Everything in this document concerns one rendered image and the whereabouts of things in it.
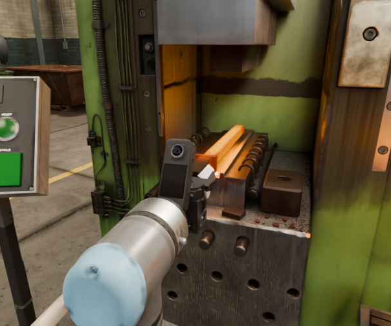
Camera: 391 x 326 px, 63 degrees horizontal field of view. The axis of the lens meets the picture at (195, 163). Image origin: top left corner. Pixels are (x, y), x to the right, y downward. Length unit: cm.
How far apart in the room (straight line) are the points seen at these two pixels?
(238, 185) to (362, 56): 37
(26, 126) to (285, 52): 79
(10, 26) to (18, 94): 887
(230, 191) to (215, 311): 30
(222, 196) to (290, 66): 56
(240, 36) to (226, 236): 41
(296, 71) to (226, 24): 51
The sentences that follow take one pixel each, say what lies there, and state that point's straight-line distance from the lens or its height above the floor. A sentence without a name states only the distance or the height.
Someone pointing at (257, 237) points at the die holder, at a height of 89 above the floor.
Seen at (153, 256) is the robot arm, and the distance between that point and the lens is 38.
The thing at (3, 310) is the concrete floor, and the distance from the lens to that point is 205.
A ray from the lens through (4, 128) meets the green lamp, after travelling 85.
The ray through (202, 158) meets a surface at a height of 105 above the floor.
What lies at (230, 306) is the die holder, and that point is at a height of 69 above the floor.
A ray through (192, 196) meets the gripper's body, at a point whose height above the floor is 104.
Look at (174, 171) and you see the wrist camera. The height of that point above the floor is 108.
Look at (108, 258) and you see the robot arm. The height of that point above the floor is 106.
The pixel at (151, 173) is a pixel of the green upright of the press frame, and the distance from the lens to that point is 96.
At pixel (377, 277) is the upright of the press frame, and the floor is 70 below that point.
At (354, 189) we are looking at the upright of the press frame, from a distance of 87.
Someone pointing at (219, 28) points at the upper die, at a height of 130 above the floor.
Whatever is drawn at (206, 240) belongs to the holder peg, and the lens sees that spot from 70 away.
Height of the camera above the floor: 127
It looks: 20 degrees down
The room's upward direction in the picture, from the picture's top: straight up
